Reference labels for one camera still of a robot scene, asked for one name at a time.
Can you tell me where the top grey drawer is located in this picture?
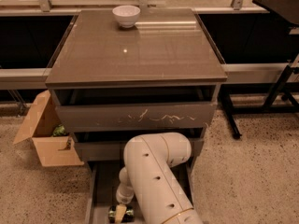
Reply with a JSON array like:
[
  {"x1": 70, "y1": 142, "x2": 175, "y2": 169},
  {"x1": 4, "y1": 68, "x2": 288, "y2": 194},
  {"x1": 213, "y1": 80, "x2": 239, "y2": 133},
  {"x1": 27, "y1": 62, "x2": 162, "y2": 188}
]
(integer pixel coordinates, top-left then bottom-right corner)
[{"x1": 51, "y1": 86, "x2": 217, "y2": 133}]

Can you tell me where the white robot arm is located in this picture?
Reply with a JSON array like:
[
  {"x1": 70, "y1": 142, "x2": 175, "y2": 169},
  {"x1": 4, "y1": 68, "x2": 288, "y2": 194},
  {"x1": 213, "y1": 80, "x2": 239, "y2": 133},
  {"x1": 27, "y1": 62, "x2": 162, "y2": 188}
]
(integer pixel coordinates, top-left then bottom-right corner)
[{"x1": 116, "y1": 133, "x2": 203, "y2": 224}]

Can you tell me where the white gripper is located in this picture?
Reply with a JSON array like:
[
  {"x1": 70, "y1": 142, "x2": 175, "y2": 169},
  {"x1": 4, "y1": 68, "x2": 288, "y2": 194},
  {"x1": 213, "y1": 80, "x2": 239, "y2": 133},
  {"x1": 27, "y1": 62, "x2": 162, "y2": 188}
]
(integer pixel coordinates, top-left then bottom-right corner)
[{"x1": 115, "y1": 184, "x2": 135, "y2": 224}]

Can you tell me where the grey drawer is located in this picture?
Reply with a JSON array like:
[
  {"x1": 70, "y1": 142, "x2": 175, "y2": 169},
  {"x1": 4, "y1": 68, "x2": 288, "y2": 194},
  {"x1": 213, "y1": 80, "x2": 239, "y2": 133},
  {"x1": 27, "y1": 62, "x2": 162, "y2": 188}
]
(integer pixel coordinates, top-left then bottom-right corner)
[
  {"x1": 51, "y1": 86, "x2": 217, "y2": 133},
  {"x1": 85, "y1": 161, "x2": 189, "y2": 224},
  {"x1": 75, "y1": 128, "x2": 204, "y2": 161}
]

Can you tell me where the green can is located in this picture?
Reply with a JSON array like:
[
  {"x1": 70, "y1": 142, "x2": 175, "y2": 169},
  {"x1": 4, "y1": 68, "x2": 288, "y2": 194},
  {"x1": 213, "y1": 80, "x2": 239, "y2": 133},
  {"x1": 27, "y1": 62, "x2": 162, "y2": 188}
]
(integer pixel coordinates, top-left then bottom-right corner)
[{"x1": 108, "y1": 205, "x2": 135, "y2": 224}]

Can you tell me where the middle grey drawer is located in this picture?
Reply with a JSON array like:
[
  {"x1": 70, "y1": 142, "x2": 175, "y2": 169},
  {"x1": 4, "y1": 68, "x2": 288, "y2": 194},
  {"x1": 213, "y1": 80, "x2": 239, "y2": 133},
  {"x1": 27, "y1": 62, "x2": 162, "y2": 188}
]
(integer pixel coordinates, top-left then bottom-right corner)
[{"x1": 75, "y1": 128, "x2": 204, "y2": 161}]

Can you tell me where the grey drawer cabinet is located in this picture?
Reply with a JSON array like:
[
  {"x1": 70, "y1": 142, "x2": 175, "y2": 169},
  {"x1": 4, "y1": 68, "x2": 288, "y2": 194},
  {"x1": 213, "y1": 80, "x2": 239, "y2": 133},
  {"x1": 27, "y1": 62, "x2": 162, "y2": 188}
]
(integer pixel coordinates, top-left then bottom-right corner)
[{"x1": 45, "y1": 8, "x2": 228, "y2": 224}]

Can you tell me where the white ceramic bowl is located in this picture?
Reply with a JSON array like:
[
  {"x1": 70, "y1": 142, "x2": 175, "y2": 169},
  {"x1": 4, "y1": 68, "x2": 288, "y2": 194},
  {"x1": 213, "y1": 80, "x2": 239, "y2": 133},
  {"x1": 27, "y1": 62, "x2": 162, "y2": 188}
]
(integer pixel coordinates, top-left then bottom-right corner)
[{"x1": 112, "y1": 5, "x2": 140, "y2": 28}]

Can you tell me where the green item in box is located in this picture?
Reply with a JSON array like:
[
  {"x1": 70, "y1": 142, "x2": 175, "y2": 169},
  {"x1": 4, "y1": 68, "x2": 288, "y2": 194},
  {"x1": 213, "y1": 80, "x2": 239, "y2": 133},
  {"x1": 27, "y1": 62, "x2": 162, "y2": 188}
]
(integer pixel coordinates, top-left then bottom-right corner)
[{"x1": 52, "y1": 124, "x2": 67, "y2": 137}]

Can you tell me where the open cardboard box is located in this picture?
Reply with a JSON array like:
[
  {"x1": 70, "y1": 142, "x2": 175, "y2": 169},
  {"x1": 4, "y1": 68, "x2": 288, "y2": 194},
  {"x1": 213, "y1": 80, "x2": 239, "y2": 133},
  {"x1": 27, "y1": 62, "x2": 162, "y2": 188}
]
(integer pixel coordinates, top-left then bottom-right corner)
[{"x1": 13, "y1": 91, "x2": 84, "y2": 167}]

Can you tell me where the bottom grey drawer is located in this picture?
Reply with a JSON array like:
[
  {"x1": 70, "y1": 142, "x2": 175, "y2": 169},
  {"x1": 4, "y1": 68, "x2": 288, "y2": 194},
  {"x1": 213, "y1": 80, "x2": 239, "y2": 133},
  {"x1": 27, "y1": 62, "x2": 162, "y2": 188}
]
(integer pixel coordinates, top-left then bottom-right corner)
[{"x1": 85, "y1": 161, "x2": 189, "y2": 224}]

